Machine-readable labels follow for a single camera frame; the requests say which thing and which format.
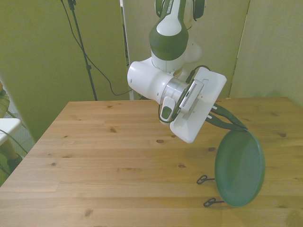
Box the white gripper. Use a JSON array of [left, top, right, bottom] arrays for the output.
[[169, 66, 248, 144]]

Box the dark green round plate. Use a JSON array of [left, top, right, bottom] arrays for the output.
[[214, 129, 266, 209]]

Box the black tripod pole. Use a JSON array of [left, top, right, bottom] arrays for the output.
[[67, 0, 98, 101]]

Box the small white table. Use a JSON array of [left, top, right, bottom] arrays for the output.
[[0, 117, 22, 146]]

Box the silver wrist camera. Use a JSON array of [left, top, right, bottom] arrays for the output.
[[178, 79, 205, 117]]

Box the black wire plate stand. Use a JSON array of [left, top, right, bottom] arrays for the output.
[[196, 175, 225, 208]]

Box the black tripod cable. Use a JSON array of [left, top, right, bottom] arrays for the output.
[[59, 0, 132, 96]]

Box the black floor cable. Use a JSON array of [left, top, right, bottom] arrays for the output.
[[0, 129, 28, 157]]

